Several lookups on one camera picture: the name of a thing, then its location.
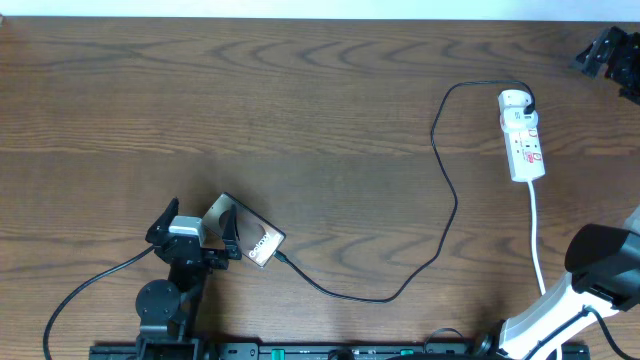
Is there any white power strip cord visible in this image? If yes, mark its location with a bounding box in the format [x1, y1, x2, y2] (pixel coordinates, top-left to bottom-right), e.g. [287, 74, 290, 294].
[526, 180, 547, 296]

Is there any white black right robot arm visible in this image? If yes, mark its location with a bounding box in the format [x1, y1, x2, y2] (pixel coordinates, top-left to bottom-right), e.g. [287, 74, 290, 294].
[480, 27, 639, 359]

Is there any white power strip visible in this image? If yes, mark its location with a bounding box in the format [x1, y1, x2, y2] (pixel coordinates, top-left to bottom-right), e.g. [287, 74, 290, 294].
[498, 89, 545, 183]

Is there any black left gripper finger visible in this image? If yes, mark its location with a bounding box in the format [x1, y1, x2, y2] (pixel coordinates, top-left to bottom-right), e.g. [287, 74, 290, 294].
[147, 197, 179, 240]
[220, 205, 240, 255]

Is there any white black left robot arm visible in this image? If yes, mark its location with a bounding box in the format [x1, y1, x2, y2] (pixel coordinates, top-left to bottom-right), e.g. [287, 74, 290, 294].
[135, 198, 242, 359]

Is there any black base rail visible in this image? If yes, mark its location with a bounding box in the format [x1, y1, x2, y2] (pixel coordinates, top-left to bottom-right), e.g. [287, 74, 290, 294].
[88, 342, 473, 360]

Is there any black charger cable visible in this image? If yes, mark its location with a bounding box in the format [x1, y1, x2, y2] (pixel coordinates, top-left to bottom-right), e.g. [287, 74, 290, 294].
[273, 79, 537, 305]

